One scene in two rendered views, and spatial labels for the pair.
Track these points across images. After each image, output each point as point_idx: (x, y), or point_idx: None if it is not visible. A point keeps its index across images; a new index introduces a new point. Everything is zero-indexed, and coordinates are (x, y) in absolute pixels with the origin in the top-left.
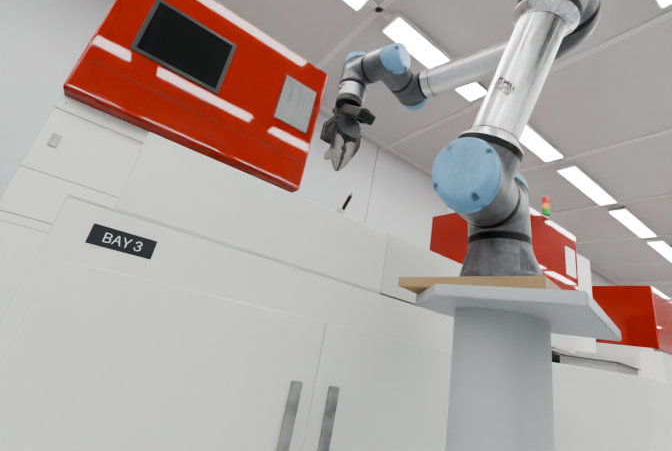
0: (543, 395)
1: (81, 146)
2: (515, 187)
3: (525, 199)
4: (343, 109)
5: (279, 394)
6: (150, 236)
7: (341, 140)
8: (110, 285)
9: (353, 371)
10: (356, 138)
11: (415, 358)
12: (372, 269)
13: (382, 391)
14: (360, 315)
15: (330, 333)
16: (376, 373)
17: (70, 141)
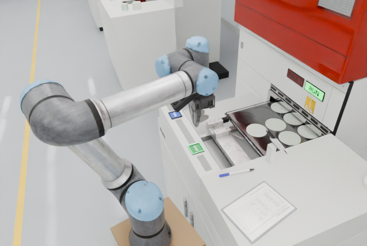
0: None
1: (247, 47)
2: (117, 198)
3: (126, 211)
4: None
5: (184, 197)
6: (164, 133)
7: (191, 110)
8: (163, 142)
9: (196, 216)
10: (195, 110)
11: (213, 245)
12: (196, 187)
13: (203, 236)
14: (196, 201)
15: (189, 196)
16: (201, 227)
17: (245, 45)
